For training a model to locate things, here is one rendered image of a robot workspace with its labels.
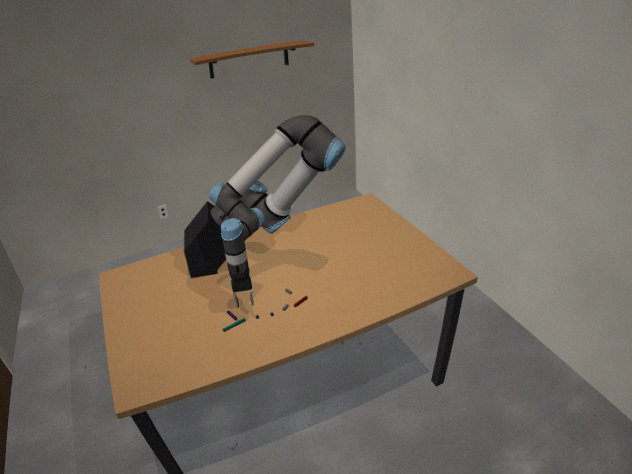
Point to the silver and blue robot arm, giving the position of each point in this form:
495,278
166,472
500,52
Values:
322,150

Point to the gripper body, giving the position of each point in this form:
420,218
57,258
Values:
240,279

